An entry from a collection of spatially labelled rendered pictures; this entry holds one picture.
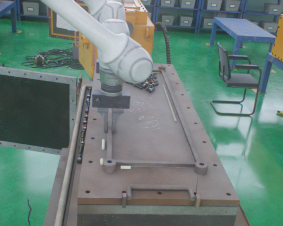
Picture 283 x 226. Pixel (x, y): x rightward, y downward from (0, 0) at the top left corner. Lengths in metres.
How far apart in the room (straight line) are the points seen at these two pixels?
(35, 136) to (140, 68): 1.63
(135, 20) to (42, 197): 1.94
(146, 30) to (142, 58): 2.91
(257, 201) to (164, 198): 2.53
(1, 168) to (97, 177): 2.65
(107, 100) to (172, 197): 0.43
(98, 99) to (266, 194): 2.63
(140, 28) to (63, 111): 1.79
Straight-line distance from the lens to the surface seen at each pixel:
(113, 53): 1.05
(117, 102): 1.28
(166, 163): 1.17
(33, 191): 3.38
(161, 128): 1.42
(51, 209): 1.22
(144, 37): 3.95
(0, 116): 2.61
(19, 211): 3.19
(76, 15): 1.05
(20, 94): 2.48
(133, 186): 1.06
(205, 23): 9.93
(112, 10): 1.55
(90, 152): 1.23
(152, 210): 1.07
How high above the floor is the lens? 1.99
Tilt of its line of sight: 25 degrees down
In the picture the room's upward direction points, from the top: 6 degrees clockwise
